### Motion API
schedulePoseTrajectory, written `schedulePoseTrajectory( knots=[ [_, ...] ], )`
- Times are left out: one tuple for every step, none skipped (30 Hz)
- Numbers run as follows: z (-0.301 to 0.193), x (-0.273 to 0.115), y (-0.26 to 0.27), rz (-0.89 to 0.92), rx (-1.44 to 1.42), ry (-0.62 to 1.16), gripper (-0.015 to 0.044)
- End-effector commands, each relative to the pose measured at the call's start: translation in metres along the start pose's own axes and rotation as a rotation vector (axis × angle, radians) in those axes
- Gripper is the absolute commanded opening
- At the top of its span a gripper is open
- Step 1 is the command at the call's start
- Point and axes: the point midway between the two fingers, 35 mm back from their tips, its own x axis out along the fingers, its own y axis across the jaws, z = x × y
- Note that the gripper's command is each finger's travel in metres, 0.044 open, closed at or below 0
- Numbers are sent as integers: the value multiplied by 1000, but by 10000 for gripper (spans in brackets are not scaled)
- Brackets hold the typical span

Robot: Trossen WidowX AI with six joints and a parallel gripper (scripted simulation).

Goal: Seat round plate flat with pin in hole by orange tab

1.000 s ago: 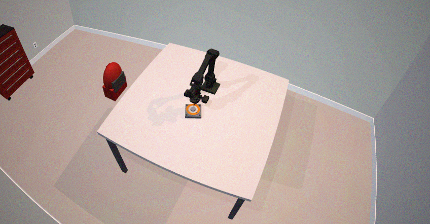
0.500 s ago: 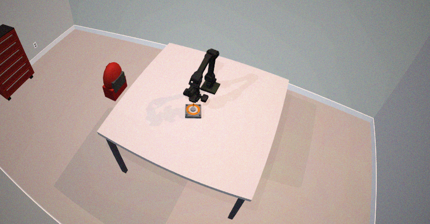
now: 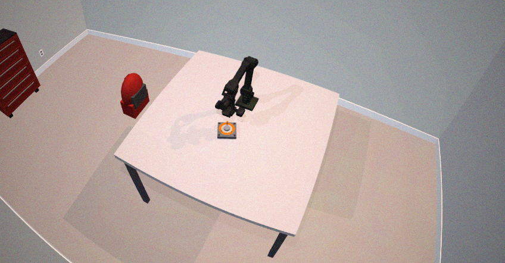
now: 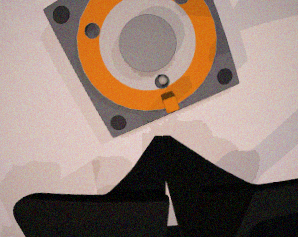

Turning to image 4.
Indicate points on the orange round plate with holes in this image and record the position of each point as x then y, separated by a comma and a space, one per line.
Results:
101, 58

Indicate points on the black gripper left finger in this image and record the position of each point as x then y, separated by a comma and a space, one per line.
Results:
136, 207

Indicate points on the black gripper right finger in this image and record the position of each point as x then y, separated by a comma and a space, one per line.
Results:
210, 202

